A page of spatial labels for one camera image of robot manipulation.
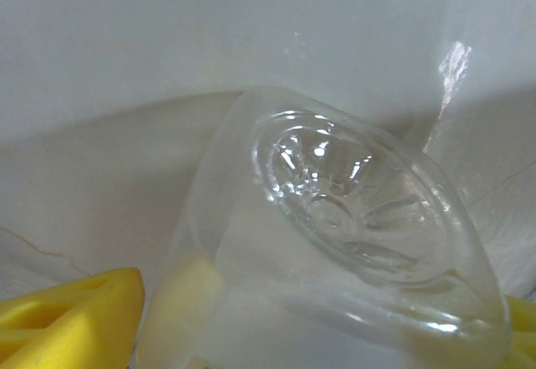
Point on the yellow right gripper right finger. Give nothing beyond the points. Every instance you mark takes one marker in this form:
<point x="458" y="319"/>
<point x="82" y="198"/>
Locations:
<point x="523" y="335"/>

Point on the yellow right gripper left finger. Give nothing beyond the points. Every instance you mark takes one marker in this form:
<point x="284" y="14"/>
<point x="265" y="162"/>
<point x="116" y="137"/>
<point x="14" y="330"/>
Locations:
<point x="63" y="323"/>

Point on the clear plastic bottle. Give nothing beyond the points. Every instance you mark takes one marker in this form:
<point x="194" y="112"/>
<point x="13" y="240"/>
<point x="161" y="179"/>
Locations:
<point x="335" y="218"/>

